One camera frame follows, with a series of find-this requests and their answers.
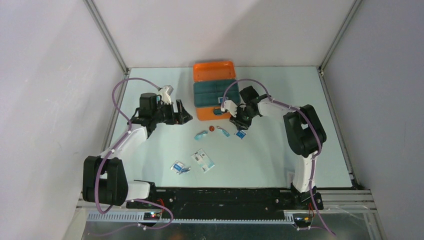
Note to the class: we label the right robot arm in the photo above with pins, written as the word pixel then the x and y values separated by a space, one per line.
pixel 304 131

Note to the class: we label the teal divided tray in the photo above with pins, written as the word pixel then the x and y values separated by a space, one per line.
pixel 206 93

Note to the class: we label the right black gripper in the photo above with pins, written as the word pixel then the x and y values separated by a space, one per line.
pixel 240 124

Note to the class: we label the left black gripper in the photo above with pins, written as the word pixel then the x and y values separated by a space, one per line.
pixel 181 117

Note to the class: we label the white leaflet near base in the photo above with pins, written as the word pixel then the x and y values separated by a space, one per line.
pixel 290 178

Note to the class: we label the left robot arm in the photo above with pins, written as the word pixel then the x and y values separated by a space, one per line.
pixel 106 177

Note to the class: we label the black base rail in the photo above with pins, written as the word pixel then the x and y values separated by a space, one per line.
pixel 236 204

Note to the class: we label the long white teal packet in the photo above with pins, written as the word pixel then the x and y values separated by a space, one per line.
pixel 203 160

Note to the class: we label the orange medicine box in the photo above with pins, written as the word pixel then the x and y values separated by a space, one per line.
pixel 211 71

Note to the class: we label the small blue white sachet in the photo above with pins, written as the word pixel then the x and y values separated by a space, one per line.
pixel 241 134

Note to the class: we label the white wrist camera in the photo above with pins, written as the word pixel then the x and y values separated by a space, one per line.
pixel 228 106
pixel 165 93

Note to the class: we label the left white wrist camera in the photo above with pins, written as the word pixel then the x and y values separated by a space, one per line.
pixel 165 93

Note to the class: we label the teal small packet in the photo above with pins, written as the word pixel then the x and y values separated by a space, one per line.
pixel 226 133

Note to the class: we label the teal wrapper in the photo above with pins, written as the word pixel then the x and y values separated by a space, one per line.
pixel 200 135

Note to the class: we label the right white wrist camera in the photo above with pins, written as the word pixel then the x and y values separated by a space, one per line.
pixel 228 106

